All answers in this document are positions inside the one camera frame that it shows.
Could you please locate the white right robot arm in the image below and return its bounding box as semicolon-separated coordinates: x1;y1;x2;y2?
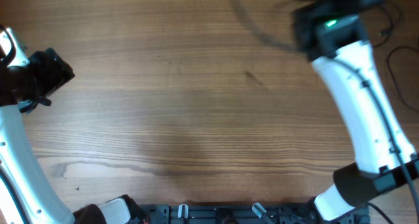
293;0;418;223

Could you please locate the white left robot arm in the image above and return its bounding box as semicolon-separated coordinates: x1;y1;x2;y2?
1;47;149;223

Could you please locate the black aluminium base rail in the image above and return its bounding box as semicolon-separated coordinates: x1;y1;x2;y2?
137;202;371;224

